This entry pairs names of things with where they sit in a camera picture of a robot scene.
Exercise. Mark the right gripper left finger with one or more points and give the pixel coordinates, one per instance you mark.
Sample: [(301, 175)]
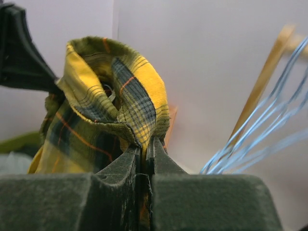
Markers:
[(105, 201)]

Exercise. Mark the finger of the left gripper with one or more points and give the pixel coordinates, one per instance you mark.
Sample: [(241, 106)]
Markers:
[(21, 64)]

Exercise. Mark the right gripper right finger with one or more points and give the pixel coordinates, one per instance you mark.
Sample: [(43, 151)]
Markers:
[(183, 202)]

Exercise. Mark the yellow plaid shirt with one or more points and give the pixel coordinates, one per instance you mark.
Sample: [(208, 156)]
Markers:
[(111, 97)]

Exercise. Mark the grey shirt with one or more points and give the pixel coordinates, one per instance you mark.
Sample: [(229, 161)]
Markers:
[(14, 163)]

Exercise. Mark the green plastic laundry bin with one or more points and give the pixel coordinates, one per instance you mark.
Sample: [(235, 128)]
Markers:
[(19, 142)]

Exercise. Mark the wooden clothes rack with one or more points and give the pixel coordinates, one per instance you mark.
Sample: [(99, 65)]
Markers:
[(285, 43)]

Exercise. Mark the blue wire hangers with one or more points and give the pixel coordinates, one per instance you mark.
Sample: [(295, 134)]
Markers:
[(270, 115)]

